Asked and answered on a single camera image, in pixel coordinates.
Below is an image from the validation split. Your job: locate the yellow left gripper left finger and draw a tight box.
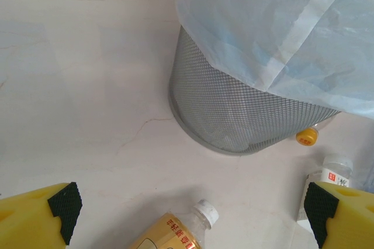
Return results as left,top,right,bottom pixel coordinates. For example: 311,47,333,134
0,182,83,249

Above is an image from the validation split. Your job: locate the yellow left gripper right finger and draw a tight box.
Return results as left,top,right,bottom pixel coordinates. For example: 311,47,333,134
303,181,374,249

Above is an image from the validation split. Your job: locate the clear bottle with orange label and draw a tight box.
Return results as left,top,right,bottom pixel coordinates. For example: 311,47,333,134
296,116,337,147

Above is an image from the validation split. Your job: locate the tea bottle with yellow label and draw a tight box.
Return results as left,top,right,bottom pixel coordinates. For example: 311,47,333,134
124,199,220,249

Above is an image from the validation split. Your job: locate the translucent white bin liner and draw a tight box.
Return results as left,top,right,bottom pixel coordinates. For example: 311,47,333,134
174,0,374,120

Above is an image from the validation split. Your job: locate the clear bottle with white label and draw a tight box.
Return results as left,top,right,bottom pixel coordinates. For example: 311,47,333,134
296,154,354,223

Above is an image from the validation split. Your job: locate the grey wire mesh bin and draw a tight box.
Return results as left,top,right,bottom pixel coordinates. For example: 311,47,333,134
168,23,342,154

